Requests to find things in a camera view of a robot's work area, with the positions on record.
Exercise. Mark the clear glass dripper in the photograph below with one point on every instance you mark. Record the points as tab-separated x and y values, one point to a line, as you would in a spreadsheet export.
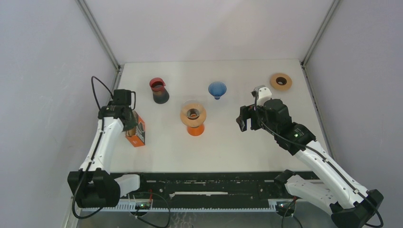
192	109

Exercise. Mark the orange glass carafe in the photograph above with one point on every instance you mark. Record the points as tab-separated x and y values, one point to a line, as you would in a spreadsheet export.
196	127

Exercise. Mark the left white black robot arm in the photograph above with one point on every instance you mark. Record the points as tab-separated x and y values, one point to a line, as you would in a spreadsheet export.
92	185

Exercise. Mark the orange coffee filter box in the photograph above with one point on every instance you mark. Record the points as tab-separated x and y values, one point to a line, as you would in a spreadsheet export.
139	139

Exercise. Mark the wooden dripper ring holder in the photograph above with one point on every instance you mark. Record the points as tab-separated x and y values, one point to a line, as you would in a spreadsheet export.
183	119

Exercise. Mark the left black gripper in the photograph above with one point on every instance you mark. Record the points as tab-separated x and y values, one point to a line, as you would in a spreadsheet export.
132	123

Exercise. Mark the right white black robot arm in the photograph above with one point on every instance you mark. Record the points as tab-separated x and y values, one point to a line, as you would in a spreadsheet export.
349	204

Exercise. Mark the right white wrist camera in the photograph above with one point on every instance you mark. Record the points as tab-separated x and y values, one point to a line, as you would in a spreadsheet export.
261	94

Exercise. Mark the brown paper coffee filter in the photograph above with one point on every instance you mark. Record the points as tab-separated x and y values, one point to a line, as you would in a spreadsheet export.
131	132

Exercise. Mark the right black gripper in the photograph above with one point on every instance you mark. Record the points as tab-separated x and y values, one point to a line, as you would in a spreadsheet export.
247	112

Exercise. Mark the red black carafe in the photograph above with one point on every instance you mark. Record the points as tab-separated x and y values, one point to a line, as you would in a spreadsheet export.
160	94

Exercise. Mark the blue glass dripper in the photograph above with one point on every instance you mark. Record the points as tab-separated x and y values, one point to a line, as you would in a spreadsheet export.
217	89

